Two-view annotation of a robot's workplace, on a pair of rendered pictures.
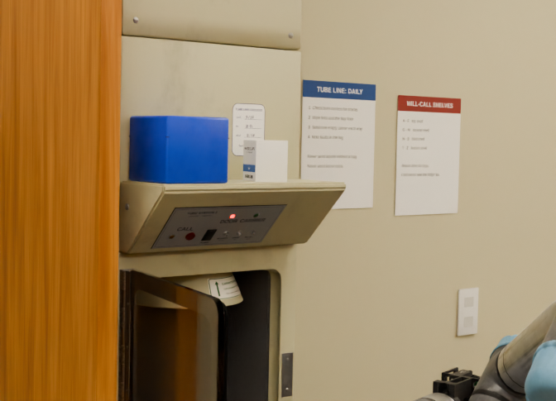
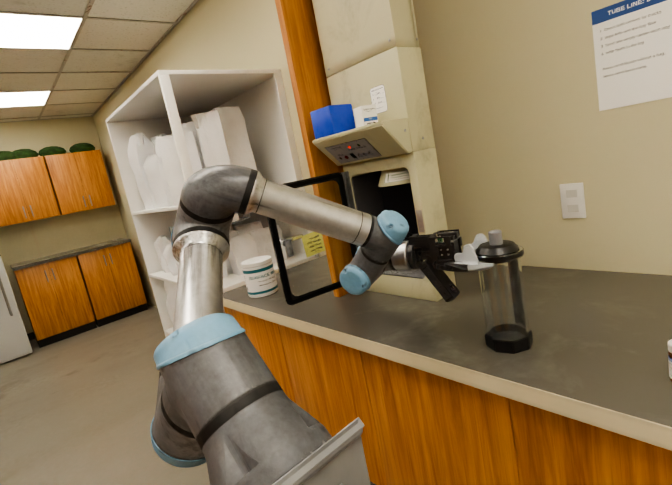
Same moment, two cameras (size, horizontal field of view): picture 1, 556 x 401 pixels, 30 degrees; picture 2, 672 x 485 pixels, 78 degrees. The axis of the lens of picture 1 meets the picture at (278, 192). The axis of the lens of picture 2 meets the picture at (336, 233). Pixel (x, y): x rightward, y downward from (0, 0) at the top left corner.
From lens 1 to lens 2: 185 cm
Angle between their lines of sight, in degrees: 88
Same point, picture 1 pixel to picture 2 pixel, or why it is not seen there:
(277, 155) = (359, 114)
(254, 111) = (379, 89)
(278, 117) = (391, 88)
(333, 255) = (643, 140)
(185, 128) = (315, 115)
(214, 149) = (326, 120)
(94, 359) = not seen: hidden behind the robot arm
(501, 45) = not seen: outside the picture
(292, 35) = (389, 39)
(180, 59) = (346, 77)
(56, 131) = not seen: hidden behind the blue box
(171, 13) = (339, 59)
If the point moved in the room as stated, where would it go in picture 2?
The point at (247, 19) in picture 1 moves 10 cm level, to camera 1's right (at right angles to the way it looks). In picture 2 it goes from (368, 43) to (372, 33)
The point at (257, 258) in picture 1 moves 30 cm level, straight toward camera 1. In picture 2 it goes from (394, 162) to (299, 181)
